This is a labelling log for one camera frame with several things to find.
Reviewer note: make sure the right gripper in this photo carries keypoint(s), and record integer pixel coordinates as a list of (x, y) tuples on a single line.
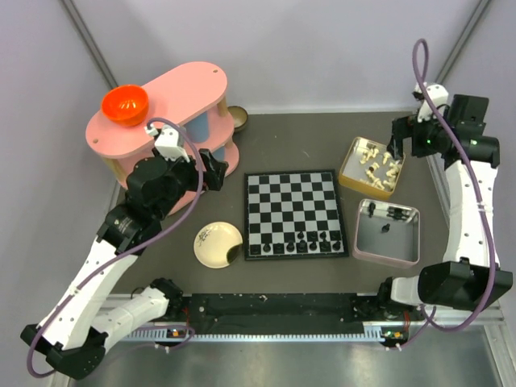
[(405, 126)]

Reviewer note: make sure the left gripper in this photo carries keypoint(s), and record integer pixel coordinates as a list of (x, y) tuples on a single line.
[(214, 170)]

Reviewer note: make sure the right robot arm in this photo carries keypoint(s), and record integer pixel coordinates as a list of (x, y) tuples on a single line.
[(469, 276)]

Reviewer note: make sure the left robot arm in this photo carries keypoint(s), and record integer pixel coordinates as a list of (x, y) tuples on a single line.
[(74, 338)]

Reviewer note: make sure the white chess pieces heap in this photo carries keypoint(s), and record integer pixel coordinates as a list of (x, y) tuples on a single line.
[(381, 171)]

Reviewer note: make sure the black chess pieces heap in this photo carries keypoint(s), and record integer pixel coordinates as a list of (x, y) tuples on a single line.
[(382, 216)]

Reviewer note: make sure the lower blue cup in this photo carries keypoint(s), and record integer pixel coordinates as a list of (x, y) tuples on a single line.
[(219, 154)]

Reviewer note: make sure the blue cup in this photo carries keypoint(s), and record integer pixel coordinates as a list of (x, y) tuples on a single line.
[(198, 128), (219, 154)]

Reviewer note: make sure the upper blue cup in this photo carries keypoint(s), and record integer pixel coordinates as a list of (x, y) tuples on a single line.
[(198, 128)]

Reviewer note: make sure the yellow tin box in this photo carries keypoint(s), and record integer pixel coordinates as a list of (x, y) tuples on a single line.
[(350, 171)]

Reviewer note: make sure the brown ceramic bowl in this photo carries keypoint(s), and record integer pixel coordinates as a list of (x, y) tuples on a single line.
[(240, 117)]

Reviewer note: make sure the cream plate with flower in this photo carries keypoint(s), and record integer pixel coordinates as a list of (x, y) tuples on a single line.
[(217, 245)]

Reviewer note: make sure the black white chessboard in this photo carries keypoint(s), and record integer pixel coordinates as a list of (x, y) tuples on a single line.
[(284, 206)]

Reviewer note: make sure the pink tin box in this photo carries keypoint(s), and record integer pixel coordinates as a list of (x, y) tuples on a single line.
[(398, 248)]

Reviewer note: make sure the orange bowl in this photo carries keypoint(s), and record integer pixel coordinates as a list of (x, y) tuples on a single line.
[(126, 105)]

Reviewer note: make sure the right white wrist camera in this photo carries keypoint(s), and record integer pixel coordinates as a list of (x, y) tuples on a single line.
[(437, 93)]

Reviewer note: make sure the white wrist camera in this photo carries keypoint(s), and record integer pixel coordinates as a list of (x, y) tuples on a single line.
[(167, 142), (437, 93)]

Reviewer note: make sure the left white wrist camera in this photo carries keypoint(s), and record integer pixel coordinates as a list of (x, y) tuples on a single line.
[(167, 142)]

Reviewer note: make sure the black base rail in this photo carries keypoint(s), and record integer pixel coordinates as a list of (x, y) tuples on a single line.
[(284, 313)]

